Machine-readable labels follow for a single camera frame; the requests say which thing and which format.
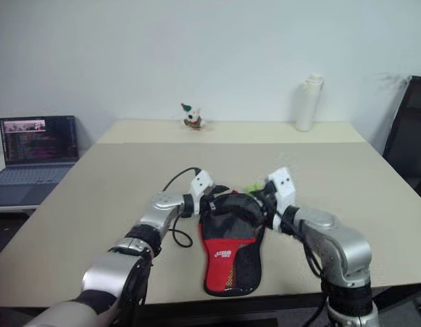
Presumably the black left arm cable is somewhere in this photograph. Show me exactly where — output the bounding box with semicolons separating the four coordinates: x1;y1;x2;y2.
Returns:
127;166;202;307

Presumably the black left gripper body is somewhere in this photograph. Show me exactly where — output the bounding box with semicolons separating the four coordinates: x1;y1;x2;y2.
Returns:
200;186;221;216

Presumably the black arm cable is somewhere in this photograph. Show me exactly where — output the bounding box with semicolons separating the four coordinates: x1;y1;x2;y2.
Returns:
281;210;326;327
127;166;202;307

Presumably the small white plush dog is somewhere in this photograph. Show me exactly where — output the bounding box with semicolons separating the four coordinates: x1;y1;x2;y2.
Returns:
178;101;206;131

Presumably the open grey laptop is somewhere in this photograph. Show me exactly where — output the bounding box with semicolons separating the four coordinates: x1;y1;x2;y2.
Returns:
0;115;80;207

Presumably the white water bottle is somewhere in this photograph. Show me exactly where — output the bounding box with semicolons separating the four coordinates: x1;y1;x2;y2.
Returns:
295;72;325;132

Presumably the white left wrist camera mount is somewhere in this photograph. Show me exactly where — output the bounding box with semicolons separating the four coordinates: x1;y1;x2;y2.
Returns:
189;170;215;206

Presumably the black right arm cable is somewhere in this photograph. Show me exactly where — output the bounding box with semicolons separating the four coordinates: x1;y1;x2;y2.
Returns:
281;210;326;327

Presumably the black office chair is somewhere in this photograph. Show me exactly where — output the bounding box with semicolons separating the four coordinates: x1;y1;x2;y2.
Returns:
381;75;421;206

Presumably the black and red paddle case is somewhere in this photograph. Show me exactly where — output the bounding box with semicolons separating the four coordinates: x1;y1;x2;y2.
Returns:
197;181;266;297

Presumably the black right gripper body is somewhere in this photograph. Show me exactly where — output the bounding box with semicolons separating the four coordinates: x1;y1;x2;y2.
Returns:
259;180;279;219

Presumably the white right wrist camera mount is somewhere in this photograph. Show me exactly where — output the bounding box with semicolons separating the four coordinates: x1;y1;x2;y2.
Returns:
266;166;297;233

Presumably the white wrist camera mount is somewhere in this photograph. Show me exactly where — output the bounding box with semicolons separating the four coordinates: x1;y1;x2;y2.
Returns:
189;170;215;206
266;166;297;233

